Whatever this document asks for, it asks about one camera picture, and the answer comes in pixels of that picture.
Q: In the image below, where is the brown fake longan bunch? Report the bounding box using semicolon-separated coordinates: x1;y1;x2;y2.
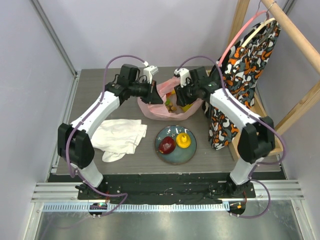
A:
165;103;177;113

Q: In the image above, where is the pink clothes hanger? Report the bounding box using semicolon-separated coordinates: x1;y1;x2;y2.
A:
217;10;267;67

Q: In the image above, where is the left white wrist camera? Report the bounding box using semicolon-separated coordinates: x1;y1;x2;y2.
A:
143;61;159;84

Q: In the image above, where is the aluminium rail frame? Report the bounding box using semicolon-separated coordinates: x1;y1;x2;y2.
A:
23;69;313;240

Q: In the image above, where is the patterned orange black garment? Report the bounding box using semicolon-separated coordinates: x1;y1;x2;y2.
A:
202;20;281;151

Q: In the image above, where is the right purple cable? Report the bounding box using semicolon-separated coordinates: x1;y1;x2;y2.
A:
175;55;287;220

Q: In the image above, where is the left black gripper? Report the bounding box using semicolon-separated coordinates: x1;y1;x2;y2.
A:
129;78;164;105

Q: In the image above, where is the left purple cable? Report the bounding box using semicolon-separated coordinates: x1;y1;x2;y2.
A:
65;54;148;217

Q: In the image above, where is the blue ceramic plate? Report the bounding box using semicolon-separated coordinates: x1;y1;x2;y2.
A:
154;125;197;165

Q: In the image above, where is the red fake apple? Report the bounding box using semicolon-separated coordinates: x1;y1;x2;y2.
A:
158;136;176;155

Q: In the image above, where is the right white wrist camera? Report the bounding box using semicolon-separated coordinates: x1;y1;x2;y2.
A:
174;68;192;88

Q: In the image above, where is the yellow fake starfruit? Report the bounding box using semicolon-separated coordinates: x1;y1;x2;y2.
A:
180;103;197;113

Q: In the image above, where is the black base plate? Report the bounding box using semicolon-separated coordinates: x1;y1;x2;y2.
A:
77;172;257;206

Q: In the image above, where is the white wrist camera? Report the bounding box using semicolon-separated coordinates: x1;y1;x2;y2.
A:
174;68;192;88
143;61;159;84

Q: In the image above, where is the cream clothes hanger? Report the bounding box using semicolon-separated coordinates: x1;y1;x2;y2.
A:
241;17;276;48

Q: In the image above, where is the pink plastic bag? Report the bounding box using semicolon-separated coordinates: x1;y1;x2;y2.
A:
137;77;203;121

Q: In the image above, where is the green fake starfruit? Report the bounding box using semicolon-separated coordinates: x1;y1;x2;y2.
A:
164;99;173;106

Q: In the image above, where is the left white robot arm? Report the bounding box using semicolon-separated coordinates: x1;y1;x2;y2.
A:
57;64;163;200

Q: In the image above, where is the orange fake fruit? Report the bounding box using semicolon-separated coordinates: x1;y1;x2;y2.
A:
166;90;176;98

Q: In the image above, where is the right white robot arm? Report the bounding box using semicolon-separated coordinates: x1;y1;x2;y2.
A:
174;67;275;198

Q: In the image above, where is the purple cable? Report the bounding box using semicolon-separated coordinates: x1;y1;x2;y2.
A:
175;55;287;220
65;54;148;217

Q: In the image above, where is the white cloth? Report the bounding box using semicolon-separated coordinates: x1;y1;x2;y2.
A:
91;119;148;163

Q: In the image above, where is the wooden clothes rack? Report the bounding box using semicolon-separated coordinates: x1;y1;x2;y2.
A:
202;0;320;161

